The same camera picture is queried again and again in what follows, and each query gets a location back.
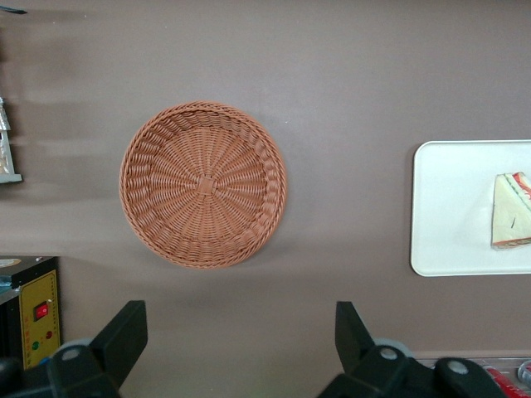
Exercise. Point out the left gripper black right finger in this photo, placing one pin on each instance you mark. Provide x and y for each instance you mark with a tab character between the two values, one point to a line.
357	352

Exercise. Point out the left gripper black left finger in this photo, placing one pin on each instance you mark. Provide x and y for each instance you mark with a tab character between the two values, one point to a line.
118	348

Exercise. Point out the triangle sandwich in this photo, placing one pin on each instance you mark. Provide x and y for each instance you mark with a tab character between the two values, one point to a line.
510	215

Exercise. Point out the beige rectangular tray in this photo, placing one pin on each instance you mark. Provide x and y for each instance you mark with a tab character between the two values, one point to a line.
452	215

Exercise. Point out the round brown wicker basket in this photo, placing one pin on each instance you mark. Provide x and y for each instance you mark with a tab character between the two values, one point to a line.
232	215

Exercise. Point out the black food warmer cabinet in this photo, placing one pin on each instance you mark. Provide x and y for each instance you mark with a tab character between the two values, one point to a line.
37	290

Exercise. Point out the red cola bottle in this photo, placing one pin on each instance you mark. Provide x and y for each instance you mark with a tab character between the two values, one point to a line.
504	383
524	370

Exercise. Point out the clear snack bag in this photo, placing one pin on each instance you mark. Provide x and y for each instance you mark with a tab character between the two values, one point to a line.
3	153

